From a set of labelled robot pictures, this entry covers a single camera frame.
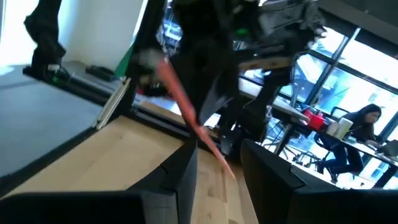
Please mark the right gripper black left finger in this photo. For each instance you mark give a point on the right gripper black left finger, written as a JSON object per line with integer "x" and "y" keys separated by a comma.
{"x": 174, "y": 193}

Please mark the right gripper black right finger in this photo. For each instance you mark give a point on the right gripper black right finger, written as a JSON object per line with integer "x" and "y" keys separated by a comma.
{"x": 273, "y": 193}

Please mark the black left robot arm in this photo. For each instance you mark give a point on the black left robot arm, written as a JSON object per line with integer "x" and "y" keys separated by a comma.
{"x": 202, "y": 46}

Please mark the black background robot arm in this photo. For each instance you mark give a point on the black background robot arm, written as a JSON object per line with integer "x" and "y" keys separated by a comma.
{"x": 43, "y": 31}

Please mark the black office chair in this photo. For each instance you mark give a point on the black office chair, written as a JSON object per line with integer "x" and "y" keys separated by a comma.
{"x": 321, "y": 140}

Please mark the red container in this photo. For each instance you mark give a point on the red container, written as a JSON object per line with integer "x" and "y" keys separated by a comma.
{"x": 314, "y": 121}

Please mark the long office desk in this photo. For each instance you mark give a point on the long office desk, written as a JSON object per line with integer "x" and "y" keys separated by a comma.
{"x": 286, "y": 107}

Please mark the white paper cup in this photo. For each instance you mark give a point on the white paper cup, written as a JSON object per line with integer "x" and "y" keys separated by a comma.
{"x": 332, "y": 128}
{"x": 344, "y": 128}

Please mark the person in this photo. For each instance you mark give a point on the person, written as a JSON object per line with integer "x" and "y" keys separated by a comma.
{"x": 360, "y": 124}

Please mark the grey laptop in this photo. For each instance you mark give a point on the grey laptop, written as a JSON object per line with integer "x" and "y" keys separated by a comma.
{"x": 388, "y": 148}

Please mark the green cloth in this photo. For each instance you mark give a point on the green cloth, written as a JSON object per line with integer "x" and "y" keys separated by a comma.
{"x": 126, "y": 65}

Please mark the flat black box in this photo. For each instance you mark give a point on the flat black box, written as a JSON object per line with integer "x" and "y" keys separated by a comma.
{"x": 99, "y": 73}

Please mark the silver aluminium rail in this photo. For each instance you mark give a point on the silver aluminium rail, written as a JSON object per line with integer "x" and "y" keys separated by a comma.
{"x": 112, "y": 104}

